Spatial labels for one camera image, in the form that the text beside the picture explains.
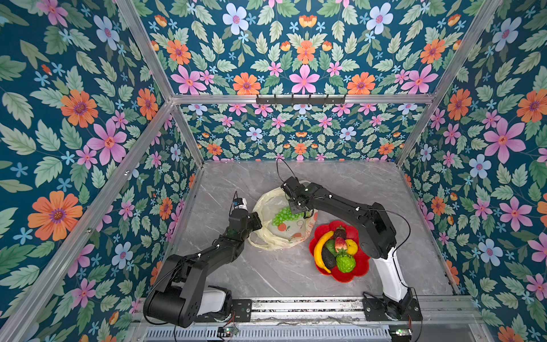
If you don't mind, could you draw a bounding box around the green grape bunch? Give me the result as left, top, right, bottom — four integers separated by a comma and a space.
272, 207, 304, 227

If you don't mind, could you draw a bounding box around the yellowish translucent plastic bag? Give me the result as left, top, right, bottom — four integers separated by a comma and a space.
248, 188, 318, 251

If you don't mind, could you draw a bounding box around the dark brown fruit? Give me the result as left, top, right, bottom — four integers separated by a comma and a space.
333, 226, 347, 240

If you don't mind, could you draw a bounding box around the dark green avocado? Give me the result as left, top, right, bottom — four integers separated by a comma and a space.
324, 239, 338, 257

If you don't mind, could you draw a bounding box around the yellow banana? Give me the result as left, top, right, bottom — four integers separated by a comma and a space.
313, 231, 334, 274

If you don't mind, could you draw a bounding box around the red fruit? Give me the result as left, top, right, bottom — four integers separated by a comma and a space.
334, 237, 348, 255

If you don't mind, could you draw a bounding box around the yellow bumpy fruit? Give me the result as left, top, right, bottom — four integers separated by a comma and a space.
346, 239, 359, 256

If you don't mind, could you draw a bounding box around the light green custard apple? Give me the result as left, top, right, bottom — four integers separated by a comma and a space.
336, 253, 356, 274

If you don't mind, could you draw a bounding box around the dark rough avocado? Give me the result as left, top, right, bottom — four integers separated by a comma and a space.
321, 247, 337, 271

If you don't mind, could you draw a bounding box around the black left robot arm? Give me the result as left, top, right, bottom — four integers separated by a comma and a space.
143, 209, 262, 328

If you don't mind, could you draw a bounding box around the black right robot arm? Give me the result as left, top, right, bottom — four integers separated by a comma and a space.
281, 177, 412, 304

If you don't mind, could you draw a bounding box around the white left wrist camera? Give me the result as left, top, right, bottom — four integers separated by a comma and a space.
233, 198, 248, 210

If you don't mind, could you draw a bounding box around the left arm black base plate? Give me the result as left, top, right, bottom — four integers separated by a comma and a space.
195, 299, 253, 323

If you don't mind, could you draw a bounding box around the black hook rail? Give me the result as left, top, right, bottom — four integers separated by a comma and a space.
256, 94, 346, 106

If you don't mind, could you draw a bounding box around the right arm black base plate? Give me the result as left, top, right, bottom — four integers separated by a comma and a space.
363, 296, 423, 321

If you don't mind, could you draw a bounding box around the aluminium frame rail base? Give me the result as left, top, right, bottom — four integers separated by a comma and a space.
126, 296, 493, 341

